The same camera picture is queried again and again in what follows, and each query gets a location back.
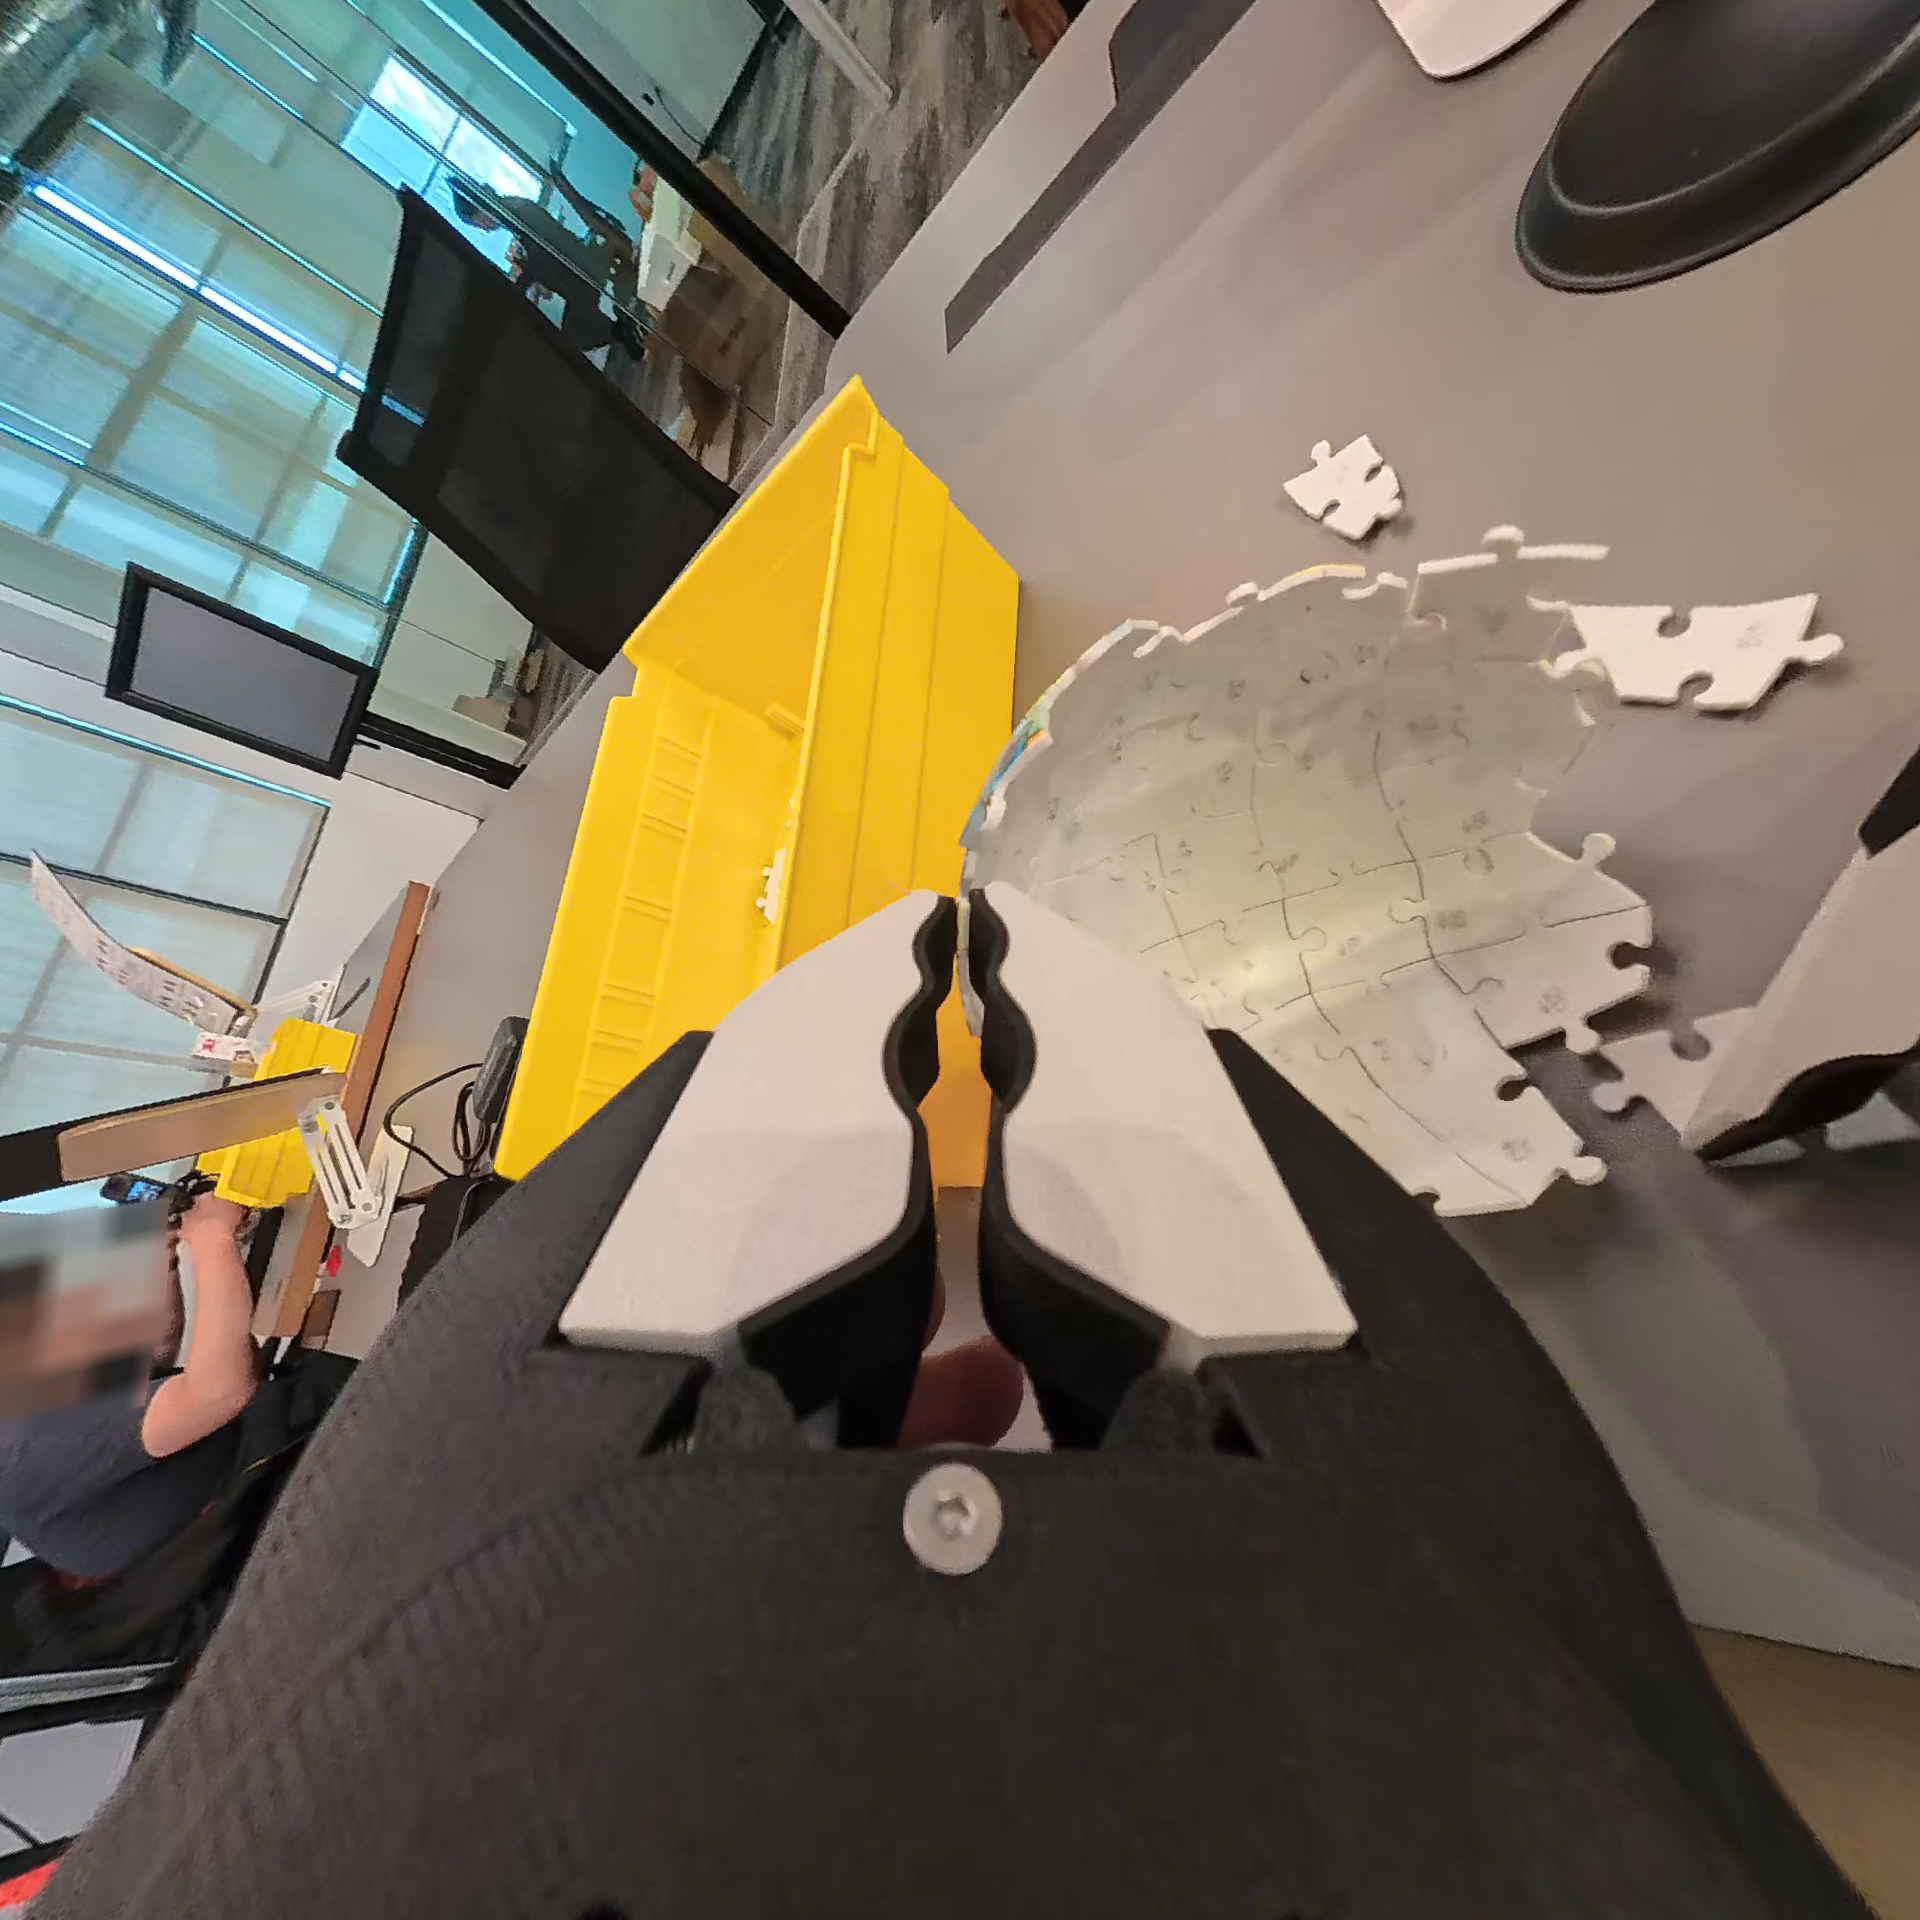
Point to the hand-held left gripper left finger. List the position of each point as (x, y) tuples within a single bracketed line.
[(735, 1170)]

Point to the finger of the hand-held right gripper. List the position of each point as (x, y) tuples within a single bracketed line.
[(1815, 974)]

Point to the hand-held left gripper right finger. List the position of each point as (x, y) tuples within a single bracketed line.
[(1172, 1185)]

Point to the white puzzle piece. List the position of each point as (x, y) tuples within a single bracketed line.
[(1657, 1067), (1347, 488)]

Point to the partly built puzzle ball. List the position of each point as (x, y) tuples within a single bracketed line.
[(1289, 840)]

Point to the white jointed arm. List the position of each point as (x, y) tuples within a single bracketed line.
[(342, 1161)]

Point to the joined white puzzle pieces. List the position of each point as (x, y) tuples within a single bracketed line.
[(1694, 648)]

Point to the white loose puzzle piece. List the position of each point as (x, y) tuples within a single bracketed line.
[(1347, 488)]

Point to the black round ball stand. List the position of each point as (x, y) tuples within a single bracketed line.
[(1724, 136)]

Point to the person's left hand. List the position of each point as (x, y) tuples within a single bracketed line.
[(960, 1395)]

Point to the wooden desk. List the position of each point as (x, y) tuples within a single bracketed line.
[(383, 1019)]

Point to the yellow plastic bin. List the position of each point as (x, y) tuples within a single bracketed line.
[(781, 720), (284, 1049)]

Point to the large black screen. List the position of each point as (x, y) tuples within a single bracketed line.
[(525, 434)]

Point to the large glass window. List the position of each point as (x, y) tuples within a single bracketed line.
[(91, 451)]

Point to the small wall monitor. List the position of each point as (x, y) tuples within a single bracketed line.
[(240, 675)]

